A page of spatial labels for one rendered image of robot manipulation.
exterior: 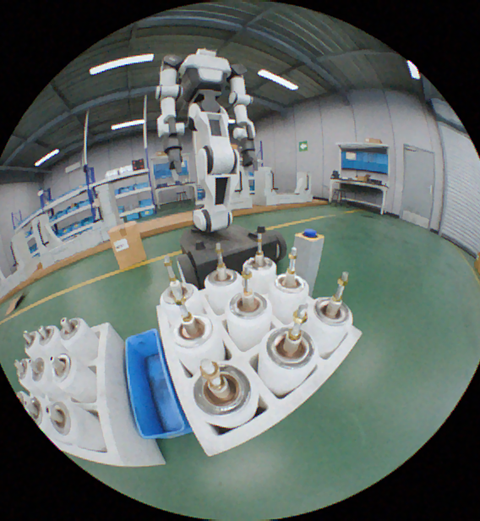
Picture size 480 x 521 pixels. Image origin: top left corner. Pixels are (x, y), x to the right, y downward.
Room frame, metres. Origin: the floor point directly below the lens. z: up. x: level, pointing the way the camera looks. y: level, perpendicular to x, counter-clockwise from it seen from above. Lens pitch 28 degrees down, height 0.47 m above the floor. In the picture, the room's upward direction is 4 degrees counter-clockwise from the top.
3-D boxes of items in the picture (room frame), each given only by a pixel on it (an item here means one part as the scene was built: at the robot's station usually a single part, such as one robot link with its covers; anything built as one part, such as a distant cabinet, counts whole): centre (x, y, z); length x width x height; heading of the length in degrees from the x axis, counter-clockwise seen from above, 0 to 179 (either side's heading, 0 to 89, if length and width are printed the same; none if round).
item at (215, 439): (0.22, -0.01, 0.09); 0.39 x 0.39 x 0.18; 29
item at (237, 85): (1.01, -0.06, 1.12); 0.13 x 0.12 x 0.22; 117
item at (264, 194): (3.37, -1.07, 0.45); 1.51 x 0.57 x 0.74; 120
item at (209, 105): (0.96, 0.17, 0.97); 0.28 x 0.13 x 0.18; 30
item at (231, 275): (0.32, 0.05, 0.25); 0.08 x 0.08 x 0.01
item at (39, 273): (2.03, 1.45, 0.04); 8.50 x 0.87 x 0.08; 120
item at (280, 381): (0.11, -0.07, 0.16); 0.10 x 0.10 x 0.18
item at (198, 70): (0.94, 0.15, 1.23); 0.34 x 0.30 x 0.36; 120
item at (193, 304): (0.26, 0.15, 0.16); 0.10 x 0.10 x 0.18
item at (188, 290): (0.26, 0.15, 0.25); 0.08 x 0.08 x 0.01
